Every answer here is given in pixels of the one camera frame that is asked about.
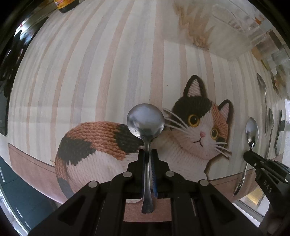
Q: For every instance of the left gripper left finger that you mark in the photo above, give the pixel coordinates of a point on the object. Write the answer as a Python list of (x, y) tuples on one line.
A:
[(97, 208)]

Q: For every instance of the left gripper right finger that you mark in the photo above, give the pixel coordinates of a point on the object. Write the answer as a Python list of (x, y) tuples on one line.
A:
[(197, 208)]

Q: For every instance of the large steel spoon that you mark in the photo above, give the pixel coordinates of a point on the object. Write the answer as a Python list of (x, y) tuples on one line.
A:
[(252, 135)]

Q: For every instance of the long steel spoon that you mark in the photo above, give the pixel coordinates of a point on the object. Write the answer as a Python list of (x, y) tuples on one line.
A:
[(264, 91)]

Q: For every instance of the small spoon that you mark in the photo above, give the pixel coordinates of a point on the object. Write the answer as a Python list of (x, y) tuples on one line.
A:
[(146, 122)]

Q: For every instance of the slim steel spoon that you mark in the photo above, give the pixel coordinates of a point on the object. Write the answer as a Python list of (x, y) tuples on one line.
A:
[(271, 126)]

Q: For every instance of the striped cat print mat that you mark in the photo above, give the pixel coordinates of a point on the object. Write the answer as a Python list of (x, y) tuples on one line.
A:
[(84, 71)]

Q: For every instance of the clear plastic utensil tray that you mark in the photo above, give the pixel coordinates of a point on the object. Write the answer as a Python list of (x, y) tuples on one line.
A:
[(224, 28)]

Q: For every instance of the soy sauce bottle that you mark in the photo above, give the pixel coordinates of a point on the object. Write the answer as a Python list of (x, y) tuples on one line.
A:
[(66, 5)]

